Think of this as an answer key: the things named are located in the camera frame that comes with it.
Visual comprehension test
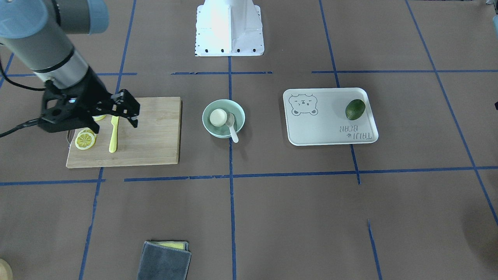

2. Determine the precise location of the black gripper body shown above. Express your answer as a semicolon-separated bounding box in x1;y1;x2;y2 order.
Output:
37;68;129;133

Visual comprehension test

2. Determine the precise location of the white steamed bun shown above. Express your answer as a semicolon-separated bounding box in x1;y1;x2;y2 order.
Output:
209;108;227;127

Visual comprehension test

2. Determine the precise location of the white ceramic spoon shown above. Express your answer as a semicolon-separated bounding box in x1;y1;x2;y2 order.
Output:
225;113;239;143

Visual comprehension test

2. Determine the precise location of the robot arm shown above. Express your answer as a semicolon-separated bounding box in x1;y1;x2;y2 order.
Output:
0;0;140;137

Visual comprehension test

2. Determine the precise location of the green bowl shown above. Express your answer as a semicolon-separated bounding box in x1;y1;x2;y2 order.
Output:
202;99;245;142

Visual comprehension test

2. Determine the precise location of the yellow plastic knife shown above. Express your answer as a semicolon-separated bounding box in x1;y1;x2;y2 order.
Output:
109;116;119;154

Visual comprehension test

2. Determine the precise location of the lemon slice lower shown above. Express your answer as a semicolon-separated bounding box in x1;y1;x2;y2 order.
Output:
75;131;96;150

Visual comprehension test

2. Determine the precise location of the lemon slice under top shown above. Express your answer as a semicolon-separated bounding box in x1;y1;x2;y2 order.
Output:
77;128;96;135

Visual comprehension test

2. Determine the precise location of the wooden cutting board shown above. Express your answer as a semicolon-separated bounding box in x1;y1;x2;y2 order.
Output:
66;97;182;168

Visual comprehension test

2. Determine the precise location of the grey folded cloth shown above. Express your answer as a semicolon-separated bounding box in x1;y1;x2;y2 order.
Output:
137;241;191;280

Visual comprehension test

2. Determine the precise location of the white bear tray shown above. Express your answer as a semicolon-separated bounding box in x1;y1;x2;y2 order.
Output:
282;87;379;146

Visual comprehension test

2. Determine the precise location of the green avocado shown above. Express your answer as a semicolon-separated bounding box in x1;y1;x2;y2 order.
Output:
345;99;366;121

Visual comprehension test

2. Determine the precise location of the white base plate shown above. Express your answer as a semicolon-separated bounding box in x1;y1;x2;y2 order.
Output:
195;0;265;57

